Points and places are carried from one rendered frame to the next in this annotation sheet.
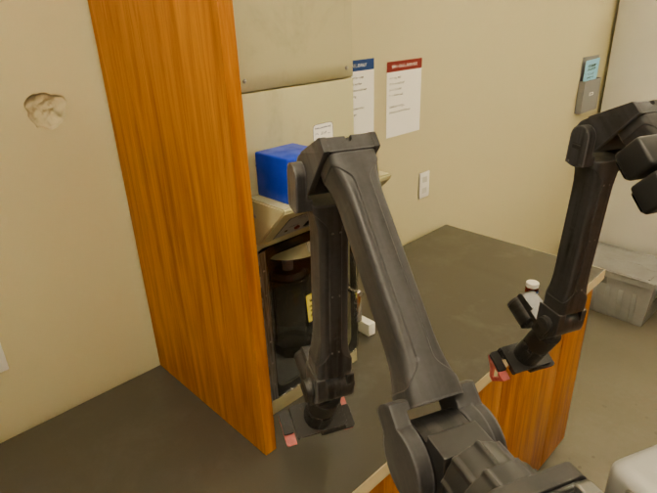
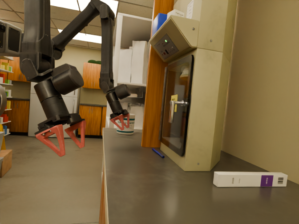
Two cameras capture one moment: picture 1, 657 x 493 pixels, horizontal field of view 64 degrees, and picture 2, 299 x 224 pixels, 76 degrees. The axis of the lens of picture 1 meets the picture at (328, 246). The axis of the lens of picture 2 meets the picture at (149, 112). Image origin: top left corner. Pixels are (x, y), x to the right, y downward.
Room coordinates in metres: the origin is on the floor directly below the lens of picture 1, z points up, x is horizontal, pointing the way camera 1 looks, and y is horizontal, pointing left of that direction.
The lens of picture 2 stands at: (1.45, -0.78, 1.19)
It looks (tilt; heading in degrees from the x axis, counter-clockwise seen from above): 3 degrees down; 119
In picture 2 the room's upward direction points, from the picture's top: 5 degrees clockwise
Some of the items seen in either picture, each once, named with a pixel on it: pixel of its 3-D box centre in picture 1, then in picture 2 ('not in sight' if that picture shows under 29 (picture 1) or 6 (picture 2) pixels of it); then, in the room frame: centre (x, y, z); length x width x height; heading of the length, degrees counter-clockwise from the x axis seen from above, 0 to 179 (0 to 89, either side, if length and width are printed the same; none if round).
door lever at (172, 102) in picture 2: (353, 302); (175, 111); (1.16, -0.06, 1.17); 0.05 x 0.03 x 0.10; 43
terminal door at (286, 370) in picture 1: (314, 306); (173, 105); (1.11, 0.04, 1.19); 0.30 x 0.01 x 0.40; 133
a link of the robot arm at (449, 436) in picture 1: (446, 460); (49, 51); (0.39, -0.11, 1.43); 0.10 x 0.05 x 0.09; 20
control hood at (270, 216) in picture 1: (324, 206); (169, 43); (1.08, 0.01, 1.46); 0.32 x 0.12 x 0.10; 134
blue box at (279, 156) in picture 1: (290, 172); (164, 28); (1.02, 0.07, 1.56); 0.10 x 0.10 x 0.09; 44
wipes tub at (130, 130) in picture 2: not in sight; (125, 123); (0.59, 0.40, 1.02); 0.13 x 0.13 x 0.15
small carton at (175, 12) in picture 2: not in sight; (175, 20); (1.11, -0.03, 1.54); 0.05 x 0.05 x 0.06; 61
